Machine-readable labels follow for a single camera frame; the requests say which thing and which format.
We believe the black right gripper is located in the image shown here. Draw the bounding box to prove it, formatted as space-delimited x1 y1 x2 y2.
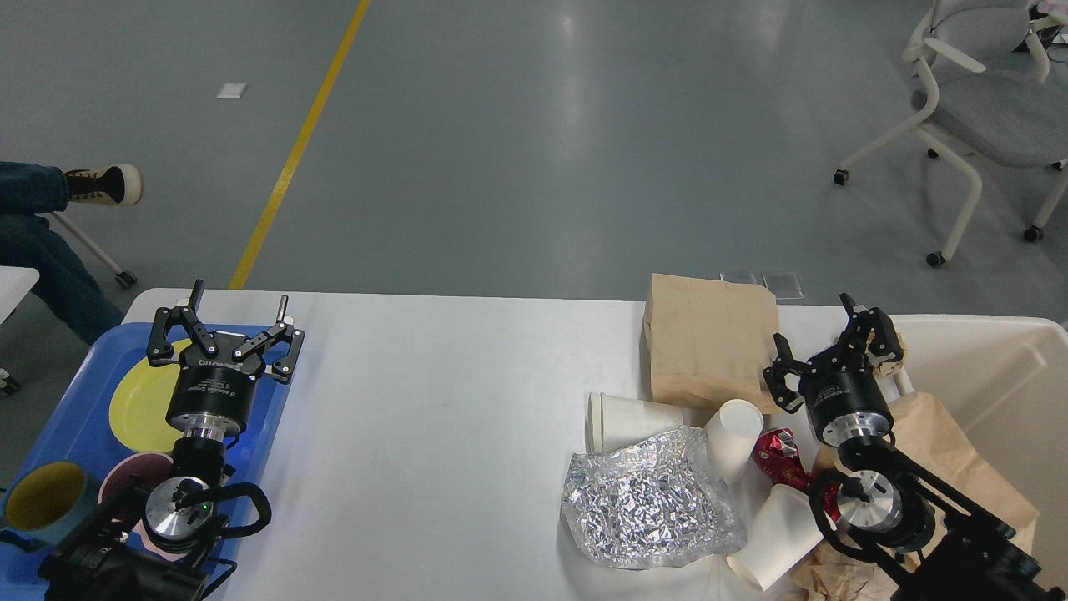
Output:
763 292 897 447

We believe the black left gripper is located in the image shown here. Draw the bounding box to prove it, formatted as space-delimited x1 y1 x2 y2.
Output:
146 279 307 439

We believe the yellow plastic plate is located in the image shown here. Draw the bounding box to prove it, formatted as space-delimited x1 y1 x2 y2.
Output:
109 338 227 452

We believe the pink mug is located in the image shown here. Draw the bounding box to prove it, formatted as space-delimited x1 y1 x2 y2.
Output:
97 452 186 562

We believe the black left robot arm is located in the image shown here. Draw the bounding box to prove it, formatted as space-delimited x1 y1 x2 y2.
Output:
38 280 307 600

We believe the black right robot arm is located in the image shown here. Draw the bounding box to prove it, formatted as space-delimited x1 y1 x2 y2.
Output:
763 292 1065 600

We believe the crumpled brown paper ball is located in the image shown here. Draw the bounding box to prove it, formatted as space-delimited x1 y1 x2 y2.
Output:
865 331 908 379

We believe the crushed red can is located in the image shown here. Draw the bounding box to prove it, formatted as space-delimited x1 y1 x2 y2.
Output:
751 427 838 497

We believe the large brown paper bag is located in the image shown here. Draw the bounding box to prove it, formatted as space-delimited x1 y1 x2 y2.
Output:
888 391 1039 554

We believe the flat brown paper bag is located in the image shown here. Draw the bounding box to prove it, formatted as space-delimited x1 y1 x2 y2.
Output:
643 274 779 415

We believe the white chair leg left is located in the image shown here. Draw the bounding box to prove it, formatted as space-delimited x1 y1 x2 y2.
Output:
49 212 139 290

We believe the upright white paper cup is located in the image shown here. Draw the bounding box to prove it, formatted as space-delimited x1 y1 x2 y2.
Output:
704 398 764 486

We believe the blue plastic tray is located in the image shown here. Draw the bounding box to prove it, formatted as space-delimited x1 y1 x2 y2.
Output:
1 322 290 600

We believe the white plastic bin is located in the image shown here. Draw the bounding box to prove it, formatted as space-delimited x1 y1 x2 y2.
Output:
894 315 1067 585

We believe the front white paper cup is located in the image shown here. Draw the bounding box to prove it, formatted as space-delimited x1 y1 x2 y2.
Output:
726 484 824 591

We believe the white table edge left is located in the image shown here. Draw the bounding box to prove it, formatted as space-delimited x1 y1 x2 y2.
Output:
0 265 40 323

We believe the teal mug yellow inside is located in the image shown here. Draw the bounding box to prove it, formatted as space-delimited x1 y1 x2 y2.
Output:
1 461 103 553

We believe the crumpled brown paper front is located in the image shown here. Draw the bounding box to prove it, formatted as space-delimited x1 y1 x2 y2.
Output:
784 543 898 600

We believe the lying white paper cup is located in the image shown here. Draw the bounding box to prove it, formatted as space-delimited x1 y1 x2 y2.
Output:
585 392 684 454

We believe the crumpled aluminium foil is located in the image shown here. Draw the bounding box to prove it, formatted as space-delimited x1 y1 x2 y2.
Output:
561 426 748 570

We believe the seated person in jeans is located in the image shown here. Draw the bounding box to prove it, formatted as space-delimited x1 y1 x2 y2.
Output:
1 161 144 346

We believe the grey office chair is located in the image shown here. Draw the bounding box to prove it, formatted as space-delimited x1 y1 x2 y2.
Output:
833 1 1067 269

